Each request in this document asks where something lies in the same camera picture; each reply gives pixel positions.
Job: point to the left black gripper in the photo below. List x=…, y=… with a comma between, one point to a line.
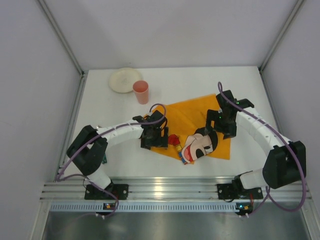
x=157, y=141

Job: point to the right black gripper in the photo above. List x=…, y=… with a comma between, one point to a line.
x=225, y=128

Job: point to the orange cartoon placemat cloth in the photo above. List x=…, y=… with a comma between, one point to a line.
x=187, y=140

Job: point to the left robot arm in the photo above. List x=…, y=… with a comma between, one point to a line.
x=89, y=147

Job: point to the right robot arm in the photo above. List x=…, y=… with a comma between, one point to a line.
x=285, y=160

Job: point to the pink plastic cup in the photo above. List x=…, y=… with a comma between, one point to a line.
x=141, y=91

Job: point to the cream round plate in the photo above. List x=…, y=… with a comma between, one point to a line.
x=122, y=80

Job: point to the aluminium mounting rail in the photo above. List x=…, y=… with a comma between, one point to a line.
x=142, y=188

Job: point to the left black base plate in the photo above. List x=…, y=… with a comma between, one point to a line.
x=120, y=191

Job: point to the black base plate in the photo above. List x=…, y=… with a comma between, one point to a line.
x=120, y=191
x=228, y=192

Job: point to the white slotted cable duct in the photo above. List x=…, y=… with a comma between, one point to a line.
x=151, y=207

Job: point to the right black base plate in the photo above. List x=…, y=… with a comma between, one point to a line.
x=228, y=192

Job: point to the left aluminium frame post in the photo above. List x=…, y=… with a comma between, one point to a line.
x=60, y=35

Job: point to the aluminium frame post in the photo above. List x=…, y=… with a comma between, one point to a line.
x=298, y=5
x=60, y=35

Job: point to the right aluminium frame post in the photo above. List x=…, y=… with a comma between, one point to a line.
x=298, y=5

